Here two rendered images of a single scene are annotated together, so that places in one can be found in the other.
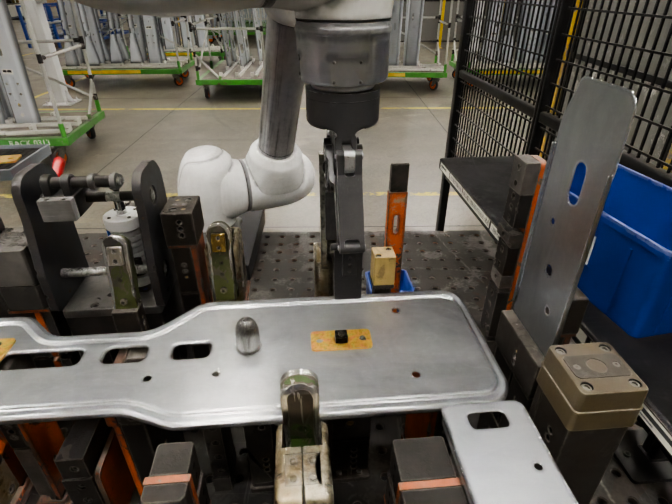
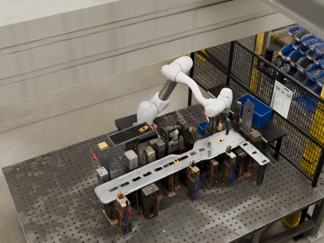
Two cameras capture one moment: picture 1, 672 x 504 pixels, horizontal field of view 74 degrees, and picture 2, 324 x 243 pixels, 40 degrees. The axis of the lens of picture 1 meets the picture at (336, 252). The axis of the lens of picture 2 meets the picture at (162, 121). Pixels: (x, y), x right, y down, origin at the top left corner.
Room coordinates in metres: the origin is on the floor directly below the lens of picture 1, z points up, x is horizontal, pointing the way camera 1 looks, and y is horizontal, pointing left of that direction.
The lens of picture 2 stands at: (-1.86, 1.77, 3.64)
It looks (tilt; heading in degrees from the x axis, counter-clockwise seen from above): 40 degrees down; 333
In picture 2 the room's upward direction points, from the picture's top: straight up
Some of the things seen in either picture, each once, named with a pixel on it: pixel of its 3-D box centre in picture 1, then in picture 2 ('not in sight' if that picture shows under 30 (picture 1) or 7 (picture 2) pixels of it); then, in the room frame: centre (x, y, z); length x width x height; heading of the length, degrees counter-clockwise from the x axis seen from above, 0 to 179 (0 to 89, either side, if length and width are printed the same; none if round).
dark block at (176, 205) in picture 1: (200, 306); (183, 144); (0.66, 0.25, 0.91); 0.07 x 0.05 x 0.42; 5
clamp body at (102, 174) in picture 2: not in sight; (103, 186); (0.54, 1.06, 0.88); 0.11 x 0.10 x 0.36; 5
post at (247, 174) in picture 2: not in sight; (247, 161); (0.28, -0.18, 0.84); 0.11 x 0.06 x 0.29; 5
